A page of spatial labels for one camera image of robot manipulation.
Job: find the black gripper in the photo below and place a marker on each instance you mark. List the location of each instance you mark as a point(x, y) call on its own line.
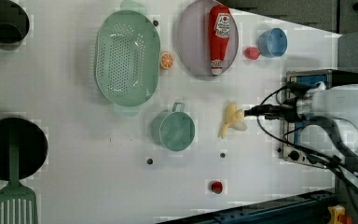
point(285, 112)

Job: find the peeled banana toy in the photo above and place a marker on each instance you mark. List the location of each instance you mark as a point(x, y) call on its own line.
point(232, 119)

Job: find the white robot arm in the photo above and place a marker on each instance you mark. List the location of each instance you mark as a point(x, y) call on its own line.
point(325, 125)

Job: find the green mug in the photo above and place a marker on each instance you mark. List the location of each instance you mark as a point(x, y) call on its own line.
point(174, 129)

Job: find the red strawberry toy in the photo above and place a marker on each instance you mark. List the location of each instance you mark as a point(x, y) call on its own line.
point(252, 53)

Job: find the black toaster oven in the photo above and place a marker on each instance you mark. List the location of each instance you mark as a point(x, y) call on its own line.
point(330, 78)

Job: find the blue cup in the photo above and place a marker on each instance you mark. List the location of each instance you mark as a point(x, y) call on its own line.
point(272, 43)

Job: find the orange slice toy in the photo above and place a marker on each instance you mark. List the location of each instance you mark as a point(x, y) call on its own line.
point(166, 60)

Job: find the red ketchup bottle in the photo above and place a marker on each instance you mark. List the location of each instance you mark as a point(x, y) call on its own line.
point(218, 34)

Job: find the green perforated colander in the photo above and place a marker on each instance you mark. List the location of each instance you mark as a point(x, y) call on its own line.
point(127, 58)

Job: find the large black bowl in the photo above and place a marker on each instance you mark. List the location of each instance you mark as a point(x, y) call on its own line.
point(33, 149)

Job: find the green slotted spatula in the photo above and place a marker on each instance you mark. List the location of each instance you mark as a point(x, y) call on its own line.
point(17, 202)

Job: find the small black bowl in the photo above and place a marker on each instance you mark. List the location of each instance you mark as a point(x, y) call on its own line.
point(14, 22)

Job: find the blue metal frame rail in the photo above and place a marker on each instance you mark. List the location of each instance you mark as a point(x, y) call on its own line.
point(307, 208)

